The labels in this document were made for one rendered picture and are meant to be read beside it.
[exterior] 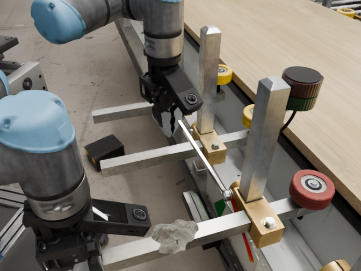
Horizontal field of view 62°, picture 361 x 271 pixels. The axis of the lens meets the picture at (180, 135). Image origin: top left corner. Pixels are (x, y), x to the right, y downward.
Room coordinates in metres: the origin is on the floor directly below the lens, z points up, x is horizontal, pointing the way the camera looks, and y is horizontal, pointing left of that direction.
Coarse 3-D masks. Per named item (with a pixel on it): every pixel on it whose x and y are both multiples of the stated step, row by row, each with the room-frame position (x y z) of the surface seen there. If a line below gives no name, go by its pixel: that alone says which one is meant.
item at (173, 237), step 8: (160, 224) 0.33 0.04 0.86; (168, 224) 0.33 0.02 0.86; (176, 224) 0.33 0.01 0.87; (184, 224) 0.33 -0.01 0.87; (192, 224) 0.33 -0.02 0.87; (160, 232) 0.31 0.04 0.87; (168, 232) 0.31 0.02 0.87; (176, 232) 0.31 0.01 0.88; (184, 232) 0.31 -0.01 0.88; (192, 232) 0.31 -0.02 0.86; (160, 240) 0.30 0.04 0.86; (168, 240) 0.30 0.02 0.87; (176, 240) 0.29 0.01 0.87; (184, 240) 0.30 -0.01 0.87; (160, 248) 0.28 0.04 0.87; (168, 248) 0.28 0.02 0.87; (176, 248) 0.28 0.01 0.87; (184, 248) 0.28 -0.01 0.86
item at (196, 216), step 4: (184, 192) 0.54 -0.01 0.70; (188, 192) 0.54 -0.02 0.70; (184, 196) 0.53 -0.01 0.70; (188, 196) 0.53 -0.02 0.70; (188, 200) 0.52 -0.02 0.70; (192, 200) 0.52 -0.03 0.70; (188, 204) 0.50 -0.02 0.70; (192, 204) 0.50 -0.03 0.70; (192, 208) 0.49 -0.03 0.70; (196, 208) 0.49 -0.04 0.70; (192, 212) 0.48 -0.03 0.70; (196, 212) 0.48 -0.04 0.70; (196, 216) 0.47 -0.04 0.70; (196, 220) 0.45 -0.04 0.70; (200, 220) 0.45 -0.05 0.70
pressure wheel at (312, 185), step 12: (300, 180) 0.40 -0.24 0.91; (312, 180) 0.40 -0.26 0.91; (324, 180) 0.40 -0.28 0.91; (300, 192) 0.37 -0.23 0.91; (312, 192) 0.37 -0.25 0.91; (324, 192) 0.37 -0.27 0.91; (300, 204) 0.37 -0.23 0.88; (312, 204) 0.36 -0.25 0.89; (324, 204) 0.36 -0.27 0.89; (300, 216) 0.39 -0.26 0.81
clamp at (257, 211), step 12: (240, 204) 0.38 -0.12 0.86; (252, 204) 0.37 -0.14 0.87; (264, 204) 0.37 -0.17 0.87; (252, 216) 0.34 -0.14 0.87; (264, 216) 0.34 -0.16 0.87; (276, 216) 0.34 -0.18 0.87; (252, 228) 0.33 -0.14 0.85; (264, 228) 0.32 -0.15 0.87; (276, 228) 0.32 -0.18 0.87; (252, 240) 0.32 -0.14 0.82; (264, 240) 0.31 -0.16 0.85; (276, 240) 0.32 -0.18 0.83
